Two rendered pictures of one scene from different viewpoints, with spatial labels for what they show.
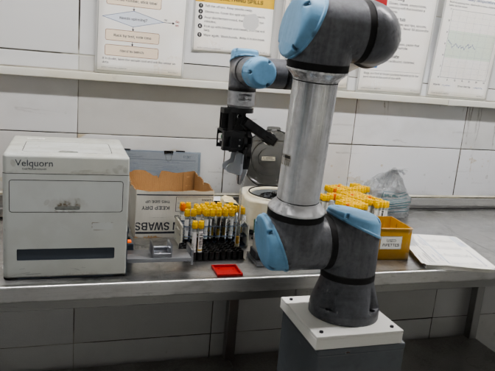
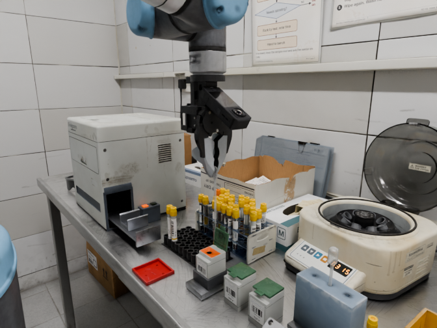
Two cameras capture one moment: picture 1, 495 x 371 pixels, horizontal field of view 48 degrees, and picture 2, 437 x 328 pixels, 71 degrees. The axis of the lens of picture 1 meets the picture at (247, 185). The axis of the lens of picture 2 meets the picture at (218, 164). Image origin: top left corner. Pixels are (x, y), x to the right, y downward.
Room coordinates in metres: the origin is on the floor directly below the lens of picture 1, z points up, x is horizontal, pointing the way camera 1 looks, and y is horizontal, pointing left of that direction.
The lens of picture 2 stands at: (1.28, -0.58, 1.28)
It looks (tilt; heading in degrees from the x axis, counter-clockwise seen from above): 14 degrees down; 68
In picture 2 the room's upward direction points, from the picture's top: straight up
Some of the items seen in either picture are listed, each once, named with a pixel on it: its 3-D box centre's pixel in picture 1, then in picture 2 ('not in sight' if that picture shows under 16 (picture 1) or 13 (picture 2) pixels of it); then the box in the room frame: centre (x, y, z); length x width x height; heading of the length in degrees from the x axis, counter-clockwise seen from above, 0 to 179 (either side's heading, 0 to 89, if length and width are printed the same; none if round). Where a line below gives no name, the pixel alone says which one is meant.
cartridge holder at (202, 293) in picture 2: (261, 255); (211, 277); (1.47, -0.05, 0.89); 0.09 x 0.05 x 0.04; 19
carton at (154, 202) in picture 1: (166, 202); (257, 189); (1.75, 0.26, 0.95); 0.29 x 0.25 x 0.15; 19
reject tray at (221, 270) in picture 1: (226, 270); (153, 271); (1.37, 0.03, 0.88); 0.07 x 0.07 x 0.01; 19
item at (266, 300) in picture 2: not in sight; (266, 304); (1.53, -0.18, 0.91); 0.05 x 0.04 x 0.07; 19
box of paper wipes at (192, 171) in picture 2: not in sight; (205, 168); (1.69, 0.60, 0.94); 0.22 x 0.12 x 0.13; 113
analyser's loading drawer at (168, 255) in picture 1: (152, 252); (130, 220); (1.35, 0.23, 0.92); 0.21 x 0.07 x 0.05; 109
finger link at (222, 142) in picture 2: (232, 166); (212, 153); (1.52, 0.05, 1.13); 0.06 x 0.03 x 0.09; 109
